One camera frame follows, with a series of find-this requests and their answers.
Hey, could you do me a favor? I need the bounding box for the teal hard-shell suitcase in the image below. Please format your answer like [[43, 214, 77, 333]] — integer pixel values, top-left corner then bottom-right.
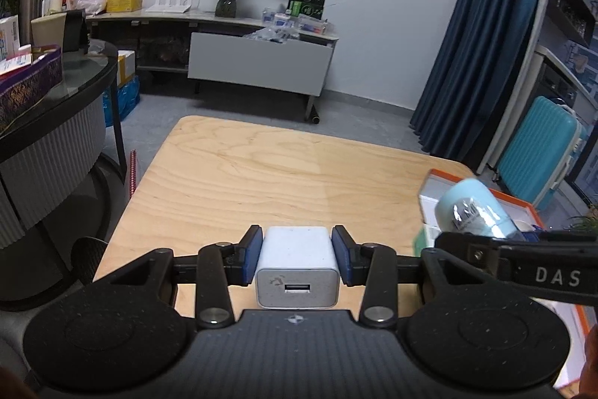
[[496, 96, 587, 211]]

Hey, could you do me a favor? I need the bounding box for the white tv console cabinet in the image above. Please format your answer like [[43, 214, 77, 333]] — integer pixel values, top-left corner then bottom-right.
[[87, 9, 337, 123]]

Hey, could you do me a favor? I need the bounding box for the teal white carton box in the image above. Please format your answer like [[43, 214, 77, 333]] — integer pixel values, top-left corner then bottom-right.
[[413, 224, 441, 257]]

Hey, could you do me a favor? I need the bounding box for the white yellow-taped carton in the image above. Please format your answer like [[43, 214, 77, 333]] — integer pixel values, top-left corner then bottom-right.
[[117, 50, 136, 88]]

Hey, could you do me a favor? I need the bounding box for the white usb charger cube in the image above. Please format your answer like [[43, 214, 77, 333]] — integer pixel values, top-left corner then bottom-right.
[[255, 226, 340, 310]]

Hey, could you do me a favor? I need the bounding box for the floor potted grass plant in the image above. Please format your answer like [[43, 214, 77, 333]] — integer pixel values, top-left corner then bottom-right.
[[568, 205, 598, 237]]

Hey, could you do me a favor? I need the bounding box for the orange-edged white tray box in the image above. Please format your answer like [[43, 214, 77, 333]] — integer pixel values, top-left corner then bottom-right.
[[438, 190, 597, 388]]

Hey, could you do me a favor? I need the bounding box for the round black side table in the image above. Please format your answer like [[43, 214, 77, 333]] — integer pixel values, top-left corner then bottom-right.
[[1, 40, 128, 312]]

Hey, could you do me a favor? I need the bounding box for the stainless steel thermos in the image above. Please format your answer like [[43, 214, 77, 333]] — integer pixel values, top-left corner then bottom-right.
[[18, 0, 43, 44]]

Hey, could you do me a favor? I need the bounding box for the dark blue curtain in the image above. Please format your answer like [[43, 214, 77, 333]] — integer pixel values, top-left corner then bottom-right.
[[410, 0, 538, 171]]

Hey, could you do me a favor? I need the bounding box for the yellow cardboard box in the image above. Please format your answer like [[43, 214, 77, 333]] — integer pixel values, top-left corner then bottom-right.
[[105, 0, 143, 13]]

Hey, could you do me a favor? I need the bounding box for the black green product box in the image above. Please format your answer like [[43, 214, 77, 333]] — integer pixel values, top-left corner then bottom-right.
[[287, 0, 326, 20]]

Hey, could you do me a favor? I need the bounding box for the jar with light-blue lid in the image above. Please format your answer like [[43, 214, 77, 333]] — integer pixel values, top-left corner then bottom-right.
[[435, 178, 524, 241]]

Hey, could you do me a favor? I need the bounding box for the purple patterned gift box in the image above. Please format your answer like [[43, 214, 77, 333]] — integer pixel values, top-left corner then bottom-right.
[[1, 44, 63, 133]]

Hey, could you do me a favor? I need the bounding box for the clutter of packets on console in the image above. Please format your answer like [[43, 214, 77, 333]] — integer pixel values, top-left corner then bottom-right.
[[244, 9, 327, 43]]

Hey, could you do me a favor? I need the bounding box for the beige paper cup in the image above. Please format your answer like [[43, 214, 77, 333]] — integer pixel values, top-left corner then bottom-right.
[[30, 13, 67, 50]]

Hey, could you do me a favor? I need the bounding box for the person's right hand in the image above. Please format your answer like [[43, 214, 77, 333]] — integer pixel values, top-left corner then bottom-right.
[[576, 325, 598, 399]]

